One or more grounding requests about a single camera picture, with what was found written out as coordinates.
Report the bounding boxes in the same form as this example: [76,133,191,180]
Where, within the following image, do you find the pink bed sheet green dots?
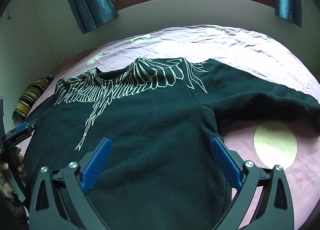
[25,25,320,230]

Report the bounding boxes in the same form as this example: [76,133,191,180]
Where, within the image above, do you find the black sweater with wing print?
[21,57,320,230]

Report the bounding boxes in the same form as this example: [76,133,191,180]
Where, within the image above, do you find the striped yellow black pillow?
[12,77,54,122]

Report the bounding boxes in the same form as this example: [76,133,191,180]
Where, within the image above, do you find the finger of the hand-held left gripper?
[2,129,34,147]
[14,117,40,133]

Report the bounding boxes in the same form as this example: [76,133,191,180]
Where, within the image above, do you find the person's left hand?
[0,145,27,195]

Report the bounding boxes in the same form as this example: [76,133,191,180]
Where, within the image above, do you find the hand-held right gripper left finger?
[29,138,113,230]

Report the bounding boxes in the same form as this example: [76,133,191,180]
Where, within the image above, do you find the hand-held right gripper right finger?
[210,137,294,230]

